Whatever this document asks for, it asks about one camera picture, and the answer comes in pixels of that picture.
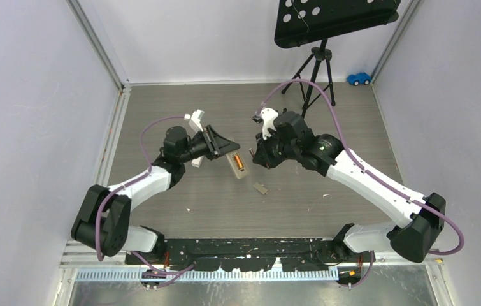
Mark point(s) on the beige battery cover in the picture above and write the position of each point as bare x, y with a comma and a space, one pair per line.
260, 188

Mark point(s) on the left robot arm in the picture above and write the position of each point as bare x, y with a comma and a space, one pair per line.
103, 220

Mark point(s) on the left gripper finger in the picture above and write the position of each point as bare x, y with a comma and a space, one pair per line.
220, 134
225, 148

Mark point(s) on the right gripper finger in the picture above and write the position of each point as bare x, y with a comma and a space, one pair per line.
260, 160
261, 147

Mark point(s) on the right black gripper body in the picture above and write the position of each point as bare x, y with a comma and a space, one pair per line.
278, 150

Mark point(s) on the black music stand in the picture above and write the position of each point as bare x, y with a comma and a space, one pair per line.
302, 22

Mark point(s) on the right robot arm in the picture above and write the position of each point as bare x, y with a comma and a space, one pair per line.
415, 219

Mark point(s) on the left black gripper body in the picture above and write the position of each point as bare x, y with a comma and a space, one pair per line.
211, 156

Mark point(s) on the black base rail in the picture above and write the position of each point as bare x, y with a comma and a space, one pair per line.
248, 254

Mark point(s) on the blue toy car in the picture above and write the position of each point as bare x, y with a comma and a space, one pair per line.
359, 78

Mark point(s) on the white beige remote control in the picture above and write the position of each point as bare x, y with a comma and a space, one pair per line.
239, 174

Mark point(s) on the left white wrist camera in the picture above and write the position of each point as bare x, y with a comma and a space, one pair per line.
194, 120

